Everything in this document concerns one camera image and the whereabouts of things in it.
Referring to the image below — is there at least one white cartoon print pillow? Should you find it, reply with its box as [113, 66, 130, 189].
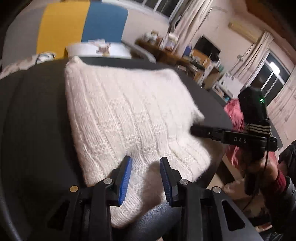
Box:
[66, 40, 132, 59]

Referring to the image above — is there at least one white knitted sweater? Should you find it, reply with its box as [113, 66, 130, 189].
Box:
[65, 57, 223, 228]

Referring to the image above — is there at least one patterned white pillow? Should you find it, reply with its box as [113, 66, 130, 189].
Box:
[1, 52, 56, 79]

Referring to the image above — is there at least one wall air conditioner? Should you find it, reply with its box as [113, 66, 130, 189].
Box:
[228, 22, 262, 44]

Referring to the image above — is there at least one black television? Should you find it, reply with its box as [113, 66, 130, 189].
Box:
[194, 35, 221, 62]

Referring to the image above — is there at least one cluttered wooden desk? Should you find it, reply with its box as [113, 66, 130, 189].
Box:
[135, 38, 219, 90]

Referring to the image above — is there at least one person's right hand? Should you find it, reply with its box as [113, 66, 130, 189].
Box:
[243, 152, 278, 196]

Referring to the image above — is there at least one red blanket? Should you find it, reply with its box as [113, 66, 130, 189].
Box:
[223, 98, 278, 172]

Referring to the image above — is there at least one grey yellow blue headboard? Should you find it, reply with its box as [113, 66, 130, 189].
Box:
[2, 1, 128, 66]

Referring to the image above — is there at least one black bed cover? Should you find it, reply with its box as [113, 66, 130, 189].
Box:
[1, 58, 232, 240]

